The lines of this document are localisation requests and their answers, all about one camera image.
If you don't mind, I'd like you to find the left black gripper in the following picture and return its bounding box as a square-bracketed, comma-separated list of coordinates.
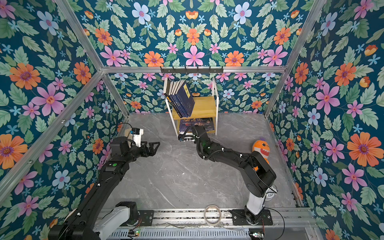
[122, 139, 160, 164]

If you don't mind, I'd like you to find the dark old man cover book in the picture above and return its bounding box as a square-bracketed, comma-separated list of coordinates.
[179, 118, 215, 133]

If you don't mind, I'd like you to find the navy book yellow label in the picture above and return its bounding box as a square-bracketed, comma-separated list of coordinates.
[169, 81, 177, 113]

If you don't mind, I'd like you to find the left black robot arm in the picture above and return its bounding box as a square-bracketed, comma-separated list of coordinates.
[48, 137, 160, 240]

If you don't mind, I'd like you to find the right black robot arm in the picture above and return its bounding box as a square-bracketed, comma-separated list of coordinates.
[178, 125, 277, 225]

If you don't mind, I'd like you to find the beige glasses case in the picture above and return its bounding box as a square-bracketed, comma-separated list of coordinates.
[124, 128, 132, 139]

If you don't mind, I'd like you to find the dark book leaning on shelf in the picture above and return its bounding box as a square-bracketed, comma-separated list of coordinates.
[163, 79, 171, 103]

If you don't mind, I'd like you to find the orange shark plush toy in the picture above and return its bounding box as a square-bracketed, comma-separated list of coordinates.
[252, 139, 270, 164]

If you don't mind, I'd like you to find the clear tape roll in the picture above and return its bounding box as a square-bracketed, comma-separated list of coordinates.
[203, 205, 222, 227]

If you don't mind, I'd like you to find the white alarm clock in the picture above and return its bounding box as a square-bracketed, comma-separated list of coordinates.
[265, 186, 278, 201]

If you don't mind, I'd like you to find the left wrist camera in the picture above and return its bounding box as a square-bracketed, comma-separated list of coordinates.
[131, 128, 144, 148]

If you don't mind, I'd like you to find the black hook rail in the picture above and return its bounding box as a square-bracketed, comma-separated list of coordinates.
[160, 67, 224, 74]

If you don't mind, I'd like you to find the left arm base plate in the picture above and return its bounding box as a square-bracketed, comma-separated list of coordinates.
[132, 210, 155, 227]

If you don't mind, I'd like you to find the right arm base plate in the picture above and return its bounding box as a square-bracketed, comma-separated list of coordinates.
[230, 209, 273, 226]

